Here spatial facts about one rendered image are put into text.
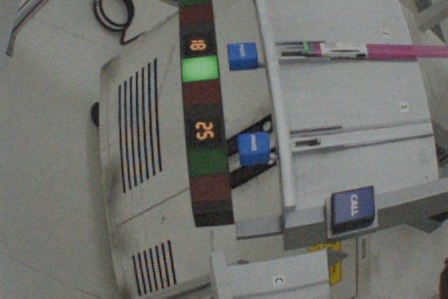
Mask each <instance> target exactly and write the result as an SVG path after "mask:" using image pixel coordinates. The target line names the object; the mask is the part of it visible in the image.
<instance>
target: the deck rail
mask: <svg viewBox="0 0 448 299"><path fill-rule="evenodd" d="M376 197H377V200H376V203H377V216H378V217H377V221H378V223H377V225H378V227H377V231H379V230H384V229H386V228H392V227H393V226H399V225H401V224H407V223H408V222H413V221H416V220H419V219H423V218H425V217H431V216H433V215H437V214H440V213H443V212H448V177H446V178H444V179H440V180H435V181H430V182H428V183H423V184H417V185H415V186H411V187H405V188H403V189H397V190H392V191H391V192H384V193H380V194H376ZM324 206H325V205H321V206H318V207H309V208H307V209H300V210H291V211H290V212H285V213H284V214H283V216H284V229H283V241H284V242H283V248H284V251H286V250H296V249H298V248H306V247H310V246H315V245H321V244H323V243H326V233H325V232H326V227H325V223H326V221H325V210H324Z"/></svg>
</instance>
